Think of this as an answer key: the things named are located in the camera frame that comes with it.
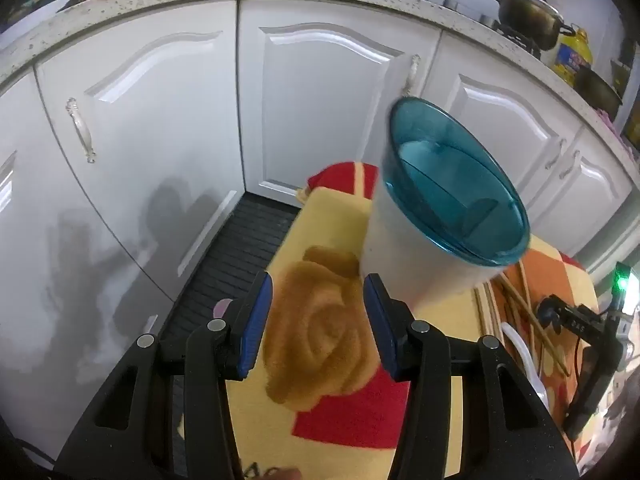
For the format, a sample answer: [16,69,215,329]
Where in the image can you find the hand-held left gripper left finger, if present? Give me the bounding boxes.
[52,270,273,480]

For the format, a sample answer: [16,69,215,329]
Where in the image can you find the yellow red printed blanket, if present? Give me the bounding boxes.
[222,160,601,480]

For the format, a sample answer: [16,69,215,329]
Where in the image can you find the white spoon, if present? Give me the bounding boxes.
[500,322,551,411]

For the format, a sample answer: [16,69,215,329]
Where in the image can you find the white cabinet door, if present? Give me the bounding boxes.
[237,0,443,211]
[420,32,585,241]
[520,127,638,261]
[0,67,173,461]
[34,0,246,306]

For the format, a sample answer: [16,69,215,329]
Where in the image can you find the dark wok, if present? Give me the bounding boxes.
[575,66,624,117]

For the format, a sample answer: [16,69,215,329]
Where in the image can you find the white utensil holder teal rim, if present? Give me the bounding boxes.
[360,96,531,313]

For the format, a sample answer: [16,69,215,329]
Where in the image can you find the black ribbed floor mat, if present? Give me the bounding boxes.
[160,194,301,361]

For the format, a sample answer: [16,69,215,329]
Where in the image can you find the silver cabinet handle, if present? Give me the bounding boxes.
[544,137,567,171]
[404,54,422,97]
[559,150,582,181]
[65,97,97,164]

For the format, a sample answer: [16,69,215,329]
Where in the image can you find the steel pot with lid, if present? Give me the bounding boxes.
[487,0,577,52]

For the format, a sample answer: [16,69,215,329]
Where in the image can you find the yellow oil bottle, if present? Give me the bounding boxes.
[552,24,594,87]

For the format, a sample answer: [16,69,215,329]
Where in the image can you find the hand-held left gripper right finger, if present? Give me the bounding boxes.
[363,272,581,480]

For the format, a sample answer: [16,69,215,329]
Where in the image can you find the wooden chopstick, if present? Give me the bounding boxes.
[487,284,504,342]
[519,259,541,368]
[474,286,489,342]
[499,276,571,377]

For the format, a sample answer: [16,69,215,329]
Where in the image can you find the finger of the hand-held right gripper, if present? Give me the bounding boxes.
[565,332,618,438]
[537,296,608,333]

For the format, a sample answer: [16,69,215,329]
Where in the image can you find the black gas stove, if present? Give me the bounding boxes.
[345,0,545,59]

